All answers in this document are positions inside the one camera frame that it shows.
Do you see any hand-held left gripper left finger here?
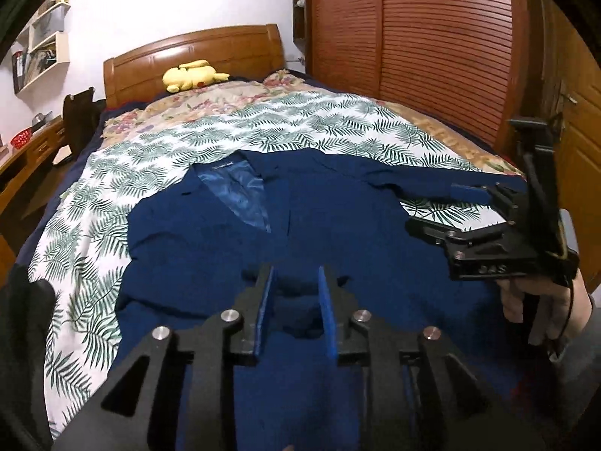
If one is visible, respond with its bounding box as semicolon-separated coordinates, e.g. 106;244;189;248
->
54;264;274;451

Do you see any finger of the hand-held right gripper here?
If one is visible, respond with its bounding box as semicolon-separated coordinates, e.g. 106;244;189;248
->
405;217;511;247
450;181;530;218

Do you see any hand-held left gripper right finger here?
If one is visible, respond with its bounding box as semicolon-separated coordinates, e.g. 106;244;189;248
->
318;265;550;451

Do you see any navy blue suit jacket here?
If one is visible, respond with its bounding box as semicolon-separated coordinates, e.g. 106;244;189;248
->
110;148;531;451

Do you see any person's right forearm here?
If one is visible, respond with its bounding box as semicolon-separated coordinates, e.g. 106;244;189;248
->
547;294;601;437

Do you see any person's right hand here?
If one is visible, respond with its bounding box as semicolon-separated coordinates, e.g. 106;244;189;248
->
498;269;595;345

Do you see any tan woven bed mat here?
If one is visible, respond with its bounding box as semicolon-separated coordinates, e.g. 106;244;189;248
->
387;101;529;177

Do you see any wooden door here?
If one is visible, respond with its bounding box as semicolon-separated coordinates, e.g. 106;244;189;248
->
538;0;601;292

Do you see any wooden slatted wardrobe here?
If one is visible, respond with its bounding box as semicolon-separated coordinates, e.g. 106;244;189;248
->
292;0;545;156

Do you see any leaf print bed sheet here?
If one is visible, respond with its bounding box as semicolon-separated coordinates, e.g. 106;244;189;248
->
28;91;522;440

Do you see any floral quilt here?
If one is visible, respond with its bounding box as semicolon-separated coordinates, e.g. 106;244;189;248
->
101;70;311;142

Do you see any navy blue bed cover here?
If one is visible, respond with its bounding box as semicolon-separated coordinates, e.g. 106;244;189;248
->
13;103;113;266

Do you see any black cloth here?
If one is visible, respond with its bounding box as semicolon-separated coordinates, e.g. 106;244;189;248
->
0;263;58;451

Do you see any yellow plush toy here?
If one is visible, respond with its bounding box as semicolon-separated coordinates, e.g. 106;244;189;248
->
162;59;231;94

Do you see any dark chair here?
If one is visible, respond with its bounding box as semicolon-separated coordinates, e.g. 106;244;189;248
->
53;88;102;166

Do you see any wooden headboard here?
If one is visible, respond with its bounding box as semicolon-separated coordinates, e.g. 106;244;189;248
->
103;24;287;110

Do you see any wooden desk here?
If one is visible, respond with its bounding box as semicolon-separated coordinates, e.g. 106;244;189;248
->
0;115;67;264

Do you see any white wall shelf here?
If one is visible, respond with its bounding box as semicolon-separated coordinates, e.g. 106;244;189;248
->
27;0;72;53
11;32;71;95

